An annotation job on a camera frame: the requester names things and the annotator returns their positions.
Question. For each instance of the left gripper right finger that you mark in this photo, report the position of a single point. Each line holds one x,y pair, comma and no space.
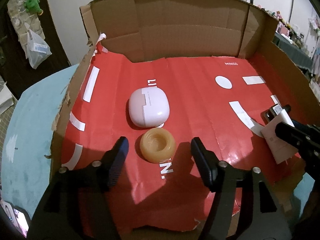
218,175

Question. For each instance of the beige hanging door organizer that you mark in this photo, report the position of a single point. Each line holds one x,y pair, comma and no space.
23,21

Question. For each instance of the white power adapter block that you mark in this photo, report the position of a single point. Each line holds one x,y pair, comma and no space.
280,149

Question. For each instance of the green plush on door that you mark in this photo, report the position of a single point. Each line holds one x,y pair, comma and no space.
33,7

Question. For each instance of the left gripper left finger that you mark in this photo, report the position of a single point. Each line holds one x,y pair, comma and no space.
101,174

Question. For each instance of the dark wooden door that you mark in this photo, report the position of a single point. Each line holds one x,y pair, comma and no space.
15,68

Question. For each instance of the dark cloth side table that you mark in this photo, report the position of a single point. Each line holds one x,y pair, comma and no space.
293,52

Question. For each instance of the red lined cardboard box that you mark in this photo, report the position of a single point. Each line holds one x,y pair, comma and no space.
216,62

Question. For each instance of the dark nail polish bottle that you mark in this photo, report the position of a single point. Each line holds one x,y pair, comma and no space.
275,110

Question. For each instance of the white plastic bag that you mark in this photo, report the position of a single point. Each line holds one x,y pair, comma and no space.
37,49

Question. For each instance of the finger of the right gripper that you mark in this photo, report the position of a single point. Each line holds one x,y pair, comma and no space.
307,146
311,130

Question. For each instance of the pink earbud case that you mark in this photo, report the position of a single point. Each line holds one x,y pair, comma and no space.
149,107

